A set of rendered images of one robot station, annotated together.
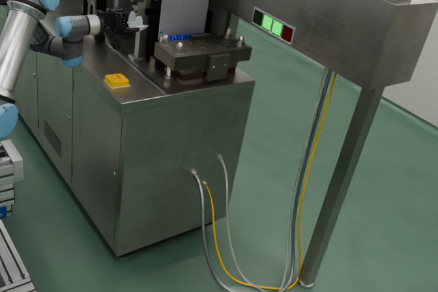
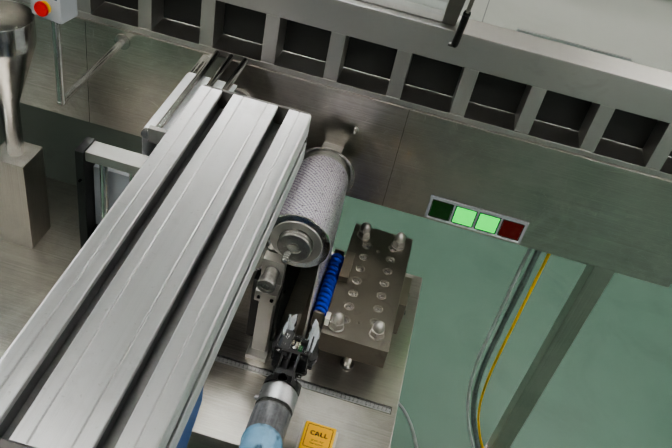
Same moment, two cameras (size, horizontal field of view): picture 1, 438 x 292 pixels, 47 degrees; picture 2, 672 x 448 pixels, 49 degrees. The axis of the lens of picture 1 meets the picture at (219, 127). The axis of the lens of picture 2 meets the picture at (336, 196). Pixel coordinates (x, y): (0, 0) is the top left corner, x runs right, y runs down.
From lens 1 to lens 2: 1.71 m
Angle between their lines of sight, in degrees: 37
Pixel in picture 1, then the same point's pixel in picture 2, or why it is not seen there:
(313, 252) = (515, 426)
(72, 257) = not seen: outside the picture
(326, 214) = (538, 387)
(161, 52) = (344, 345)
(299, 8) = (536, 198)
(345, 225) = (455, 331)
